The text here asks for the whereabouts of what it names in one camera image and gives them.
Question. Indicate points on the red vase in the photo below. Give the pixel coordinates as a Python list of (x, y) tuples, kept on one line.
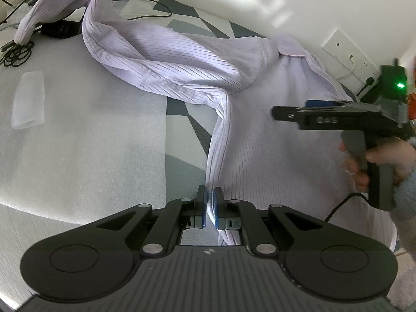
[(413, 98)]

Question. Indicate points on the person's right hand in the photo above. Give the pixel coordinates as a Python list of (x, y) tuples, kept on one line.
[(390, 152)]

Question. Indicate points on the black power adapter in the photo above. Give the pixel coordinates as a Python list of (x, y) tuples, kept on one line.
[(61, 30)]

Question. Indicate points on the white wall outlet panel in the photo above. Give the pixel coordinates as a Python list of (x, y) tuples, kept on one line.
[(339, 44)]

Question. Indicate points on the lavender fleece pajama top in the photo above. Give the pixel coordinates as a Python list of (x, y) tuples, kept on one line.
[(276, 156)]

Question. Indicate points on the translucent plastic piece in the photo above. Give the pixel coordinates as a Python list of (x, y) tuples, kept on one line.
[(27, 100)]

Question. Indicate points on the black plug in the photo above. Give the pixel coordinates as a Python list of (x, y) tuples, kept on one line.
[(370, 79)]

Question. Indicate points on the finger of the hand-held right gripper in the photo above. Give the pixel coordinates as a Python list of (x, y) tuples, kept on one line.
[(325, 118), (320, 103)]

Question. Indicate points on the white foam sheet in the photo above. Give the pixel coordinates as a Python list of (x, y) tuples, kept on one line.
[(97, 120)]

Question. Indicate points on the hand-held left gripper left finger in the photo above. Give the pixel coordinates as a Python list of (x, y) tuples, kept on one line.
[(204, 208)]

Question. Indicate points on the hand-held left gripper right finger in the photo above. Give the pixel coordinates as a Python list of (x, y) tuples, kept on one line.
[(215, 208)]

